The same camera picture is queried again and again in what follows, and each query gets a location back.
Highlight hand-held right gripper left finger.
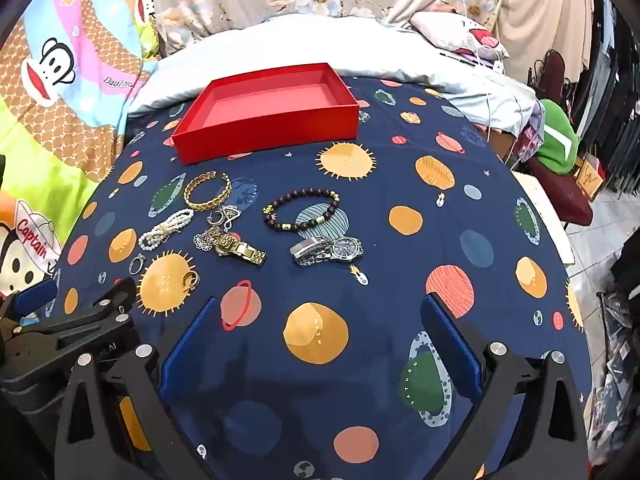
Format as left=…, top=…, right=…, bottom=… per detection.
left=52, top=296, right=222, bottom=480

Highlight dark hanging clothes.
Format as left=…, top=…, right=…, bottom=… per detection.
left=577, top=0, right=640, bottom=203

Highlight cartoon monkey blanket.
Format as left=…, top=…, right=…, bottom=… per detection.
left=0, top=0, right=167, bottom=313

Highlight red cardboard box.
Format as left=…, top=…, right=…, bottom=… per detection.
left=171, top=62, right=361, bottom=166

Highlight silver chain necklace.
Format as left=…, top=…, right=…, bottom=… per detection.
left=192, top=204, right=245, bottom=257

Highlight white pearl bracelet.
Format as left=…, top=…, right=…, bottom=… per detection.
left=138, top=208, right=195, bottom=253

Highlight beige hanging cloth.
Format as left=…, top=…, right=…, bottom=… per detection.
left=492, top=0, right=593, bottom=88

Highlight gold wristwatch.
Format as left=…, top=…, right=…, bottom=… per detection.
left=215, top=232, right=269, bottom=266

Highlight plastic wrapped packages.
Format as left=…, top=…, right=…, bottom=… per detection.
left=582, top=255, right=640, bottom=466

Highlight dark bead bracelet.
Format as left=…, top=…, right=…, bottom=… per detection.
left=262, top=187, right=342, bottom=234

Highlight navy planet print blanket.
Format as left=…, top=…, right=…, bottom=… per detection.
left=50, top=74, right=587, bottom=480

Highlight light blue quilt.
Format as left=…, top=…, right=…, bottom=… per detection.
left=127, top=14, right=545, bottom=137

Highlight gold chain bracelet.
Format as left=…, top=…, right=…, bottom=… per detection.
left=184, top=171, right=233, bottom=211

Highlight green cushion on chair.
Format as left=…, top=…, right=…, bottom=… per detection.
left=536, top=98, right=582, bottom=177

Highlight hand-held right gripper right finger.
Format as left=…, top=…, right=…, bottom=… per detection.
left=421, top=293, right=589, bottom=480

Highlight silver wristwatch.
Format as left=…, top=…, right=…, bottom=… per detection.
left=288, top=234, right=365, bottom=267

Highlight brown cardboard box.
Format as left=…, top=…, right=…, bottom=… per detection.
left=574, top=154, right=607, bottom=197

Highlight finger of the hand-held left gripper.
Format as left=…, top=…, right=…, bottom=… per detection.
left=14, top=276, right=139, bottom=354
left=0, top=278, right=59, bottom=332

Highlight pink plush pillow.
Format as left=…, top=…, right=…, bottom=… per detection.
left=409, top=10, right=512, bottom=62

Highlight white cable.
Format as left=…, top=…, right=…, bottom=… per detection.
left=457, top=0, right=531, bottom=166

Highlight maroon chair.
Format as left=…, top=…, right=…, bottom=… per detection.
left=524, top=49, right=597, bottom=227

